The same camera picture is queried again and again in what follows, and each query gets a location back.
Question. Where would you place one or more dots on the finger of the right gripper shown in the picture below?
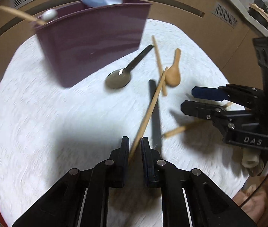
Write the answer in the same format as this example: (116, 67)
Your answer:
(209, 93)
(220, 116)

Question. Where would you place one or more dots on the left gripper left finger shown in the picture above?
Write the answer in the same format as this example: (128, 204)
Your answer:
(118, 170)

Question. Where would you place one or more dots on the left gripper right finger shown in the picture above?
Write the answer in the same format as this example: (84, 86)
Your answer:
(149, 161)

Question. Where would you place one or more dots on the long wooden chopstick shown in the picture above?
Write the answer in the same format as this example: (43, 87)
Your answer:
(181, 129)

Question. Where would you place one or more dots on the black handled metal spoon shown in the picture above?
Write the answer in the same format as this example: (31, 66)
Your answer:
(120, 78)
(155, 119)

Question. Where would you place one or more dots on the person's hand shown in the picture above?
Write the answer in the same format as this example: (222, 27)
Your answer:
(259, 198)

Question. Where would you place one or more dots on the wooden spoon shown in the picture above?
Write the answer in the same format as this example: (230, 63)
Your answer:
(173, 76)

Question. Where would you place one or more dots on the small grey ventilation grille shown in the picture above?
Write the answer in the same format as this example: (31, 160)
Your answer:
(222, 13)

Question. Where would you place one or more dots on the white lace tablecloth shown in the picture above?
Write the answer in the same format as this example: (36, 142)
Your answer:
(46, 129)

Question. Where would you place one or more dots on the purple plastic utensil holder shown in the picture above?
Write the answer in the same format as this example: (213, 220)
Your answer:
(82, 40)

